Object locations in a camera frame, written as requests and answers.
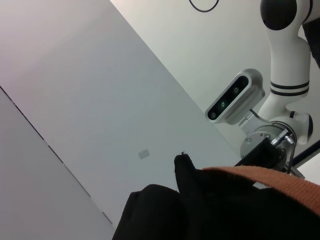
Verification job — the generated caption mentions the dark bulky object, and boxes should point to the dark bulky object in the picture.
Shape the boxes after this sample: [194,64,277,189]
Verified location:
[301,14,320,70]

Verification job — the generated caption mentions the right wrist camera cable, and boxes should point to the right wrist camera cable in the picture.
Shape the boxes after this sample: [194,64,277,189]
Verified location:
[249,108,268,123]

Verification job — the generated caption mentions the black food bag orange straps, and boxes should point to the black food bag orange straps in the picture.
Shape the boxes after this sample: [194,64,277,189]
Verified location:
[111,152,320,240]

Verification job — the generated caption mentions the black cable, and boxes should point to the black cable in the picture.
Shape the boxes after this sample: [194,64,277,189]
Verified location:
[188,0,220,13]

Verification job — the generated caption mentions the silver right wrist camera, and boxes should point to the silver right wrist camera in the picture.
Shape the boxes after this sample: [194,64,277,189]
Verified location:
[205,68,266,126]

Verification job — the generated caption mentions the right gripper connector cable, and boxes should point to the right gripper connector cable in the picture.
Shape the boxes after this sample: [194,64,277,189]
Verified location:
[271,132,298,175]

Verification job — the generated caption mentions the black ceiling beam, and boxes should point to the black ceiling beam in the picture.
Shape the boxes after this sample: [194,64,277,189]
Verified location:
[292,139,320,167]

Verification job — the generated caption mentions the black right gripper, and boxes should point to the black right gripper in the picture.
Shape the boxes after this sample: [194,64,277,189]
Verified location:
[233,137,288,171]

